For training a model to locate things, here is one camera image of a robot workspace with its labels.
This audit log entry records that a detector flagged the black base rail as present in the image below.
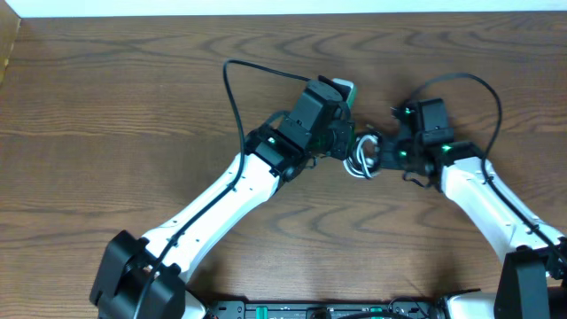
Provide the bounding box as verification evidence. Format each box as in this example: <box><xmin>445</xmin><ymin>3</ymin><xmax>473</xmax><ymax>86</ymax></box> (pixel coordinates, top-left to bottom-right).
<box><xmin>205</xmin><ymin>297</ymin><xmax>447</xmax><ymax>319</ymax></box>

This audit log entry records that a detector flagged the black usb cable thin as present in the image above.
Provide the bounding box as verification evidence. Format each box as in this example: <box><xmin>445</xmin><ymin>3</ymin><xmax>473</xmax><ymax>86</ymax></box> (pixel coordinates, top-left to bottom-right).
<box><xmin>347</xmin><ymin>130</ymin><xmax>384</xmax><ymax>176</ymax></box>

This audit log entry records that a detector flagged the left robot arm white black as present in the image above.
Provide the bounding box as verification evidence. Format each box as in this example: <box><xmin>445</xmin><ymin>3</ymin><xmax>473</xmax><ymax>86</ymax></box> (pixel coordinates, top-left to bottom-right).
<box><xmin>89</xmin><ymin>76</ymin><xmax>356</xmax><ymax>319</ymax></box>

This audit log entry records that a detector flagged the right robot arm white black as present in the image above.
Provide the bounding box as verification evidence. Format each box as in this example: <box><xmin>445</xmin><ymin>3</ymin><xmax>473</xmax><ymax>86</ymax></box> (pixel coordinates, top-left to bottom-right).
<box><xmin>381</xmin><ymin>98</ymin><xmax>566</xmax><ymax>318</ymax></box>

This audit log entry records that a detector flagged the white usb cable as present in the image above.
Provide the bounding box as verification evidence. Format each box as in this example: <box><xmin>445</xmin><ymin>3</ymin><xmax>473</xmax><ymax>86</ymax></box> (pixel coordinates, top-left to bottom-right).
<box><xmin>343</xmin><ymin>133</ymin><xmax>381</xmax><ymax>180</ymax></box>

